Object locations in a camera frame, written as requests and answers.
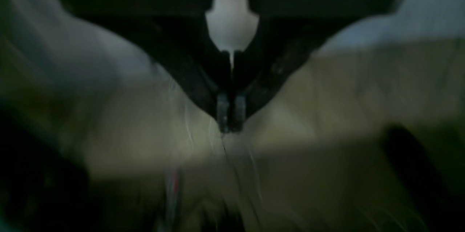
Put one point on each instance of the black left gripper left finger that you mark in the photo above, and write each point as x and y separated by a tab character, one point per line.
174	33

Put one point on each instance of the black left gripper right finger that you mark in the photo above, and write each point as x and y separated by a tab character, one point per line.
288	31

